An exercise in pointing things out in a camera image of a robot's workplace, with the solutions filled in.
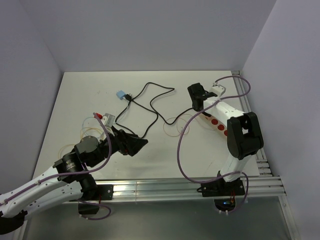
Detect aluminium frame rail front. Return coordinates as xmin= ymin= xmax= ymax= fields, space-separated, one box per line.
xmin=96 ymin=176 xmax=287 ymax=203

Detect beige power strip red sockets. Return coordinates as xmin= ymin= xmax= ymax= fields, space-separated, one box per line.
xmin=199 ymin=114 xmax=228 ymax=140

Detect black power strip cord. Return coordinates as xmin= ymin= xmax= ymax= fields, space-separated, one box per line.
xmin=116 ymin=82 xmax=196 ymax=139

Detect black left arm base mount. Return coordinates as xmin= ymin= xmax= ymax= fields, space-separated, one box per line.
xmin=77 ymin=184 xmax=114 ymax=218

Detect thin yellow cable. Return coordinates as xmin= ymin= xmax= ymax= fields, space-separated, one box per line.
xmin=58 ymin=127 xmax=105 ymax=161

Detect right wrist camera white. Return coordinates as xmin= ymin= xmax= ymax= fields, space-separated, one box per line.
xmin=209 ymin=84 xmax=226 ymax=98

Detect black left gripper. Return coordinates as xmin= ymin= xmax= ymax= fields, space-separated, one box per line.
xmin=89 ymin=125 xmax=148 ymax=167

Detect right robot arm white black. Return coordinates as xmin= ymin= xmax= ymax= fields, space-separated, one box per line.
xmin=187 ymin=83 xmax=264 ymax=195

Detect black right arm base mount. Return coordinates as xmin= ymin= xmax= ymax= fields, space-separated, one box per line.
xmin=196 ymin=178 xmax=246 ymax=213

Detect black white short cable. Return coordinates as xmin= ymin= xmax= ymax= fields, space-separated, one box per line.
xmin=117 ymin=89 xmax=175 ymax=123

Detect blue charger plug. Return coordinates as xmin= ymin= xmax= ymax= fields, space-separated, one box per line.
xmin=116 ymin=90 xmax=127 ymax=100

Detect left wrist camera grey red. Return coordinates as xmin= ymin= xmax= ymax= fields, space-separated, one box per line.
xmin=96 ymin=113 xmax=116 ymax=128

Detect aluminium side rail right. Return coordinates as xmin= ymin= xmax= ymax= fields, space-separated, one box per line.
xmin=231 ymin=70 xmax=273 ymax=178

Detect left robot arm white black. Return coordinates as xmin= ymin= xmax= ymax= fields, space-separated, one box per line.
xmin=0 ymin=129 xmax=148 ymax=235

